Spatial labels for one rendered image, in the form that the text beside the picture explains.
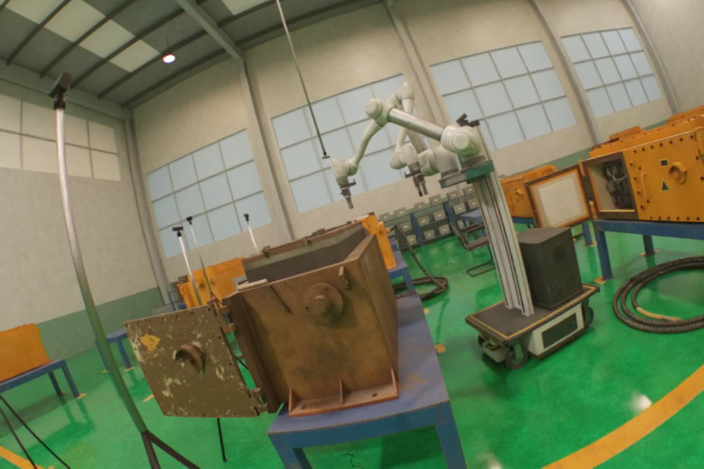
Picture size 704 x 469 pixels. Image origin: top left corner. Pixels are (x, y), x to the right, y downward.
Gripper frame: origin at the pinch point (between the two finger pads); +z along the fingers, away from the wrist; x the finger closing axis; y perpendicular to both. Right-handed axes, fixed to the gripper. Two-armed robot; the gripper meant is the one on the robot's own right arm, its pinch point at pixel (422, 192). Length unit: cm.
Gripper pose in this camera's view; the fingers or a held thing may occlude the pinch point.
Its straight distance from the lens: 245.5
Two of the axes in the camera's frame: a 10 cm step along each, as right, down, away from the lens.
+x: -0.6, 0.7, 10.0
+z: 3.0, 9.5, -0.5
